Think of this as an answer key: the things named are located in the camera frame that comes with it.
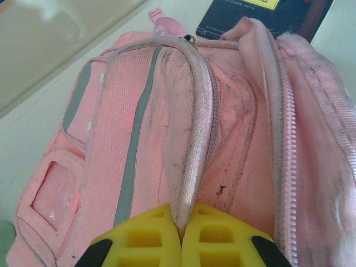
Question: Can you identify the dark blue book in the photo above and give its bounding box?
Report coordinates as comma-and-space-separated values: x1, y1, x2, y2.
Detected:
195, 0, 334, 45

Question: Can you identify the pink backpack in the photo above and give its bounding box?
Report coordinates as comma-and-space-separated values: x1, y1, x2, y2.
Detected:
5, 8, 356, 267

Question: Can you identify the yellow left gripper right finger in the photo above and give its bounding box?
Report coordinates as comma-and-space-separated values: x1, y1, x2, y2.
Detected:
182, 202, 293, 267

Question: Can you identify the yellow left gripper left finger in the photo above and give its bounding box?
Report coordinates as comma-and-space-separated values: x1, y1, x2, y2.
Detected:
79, 202, 183, 267

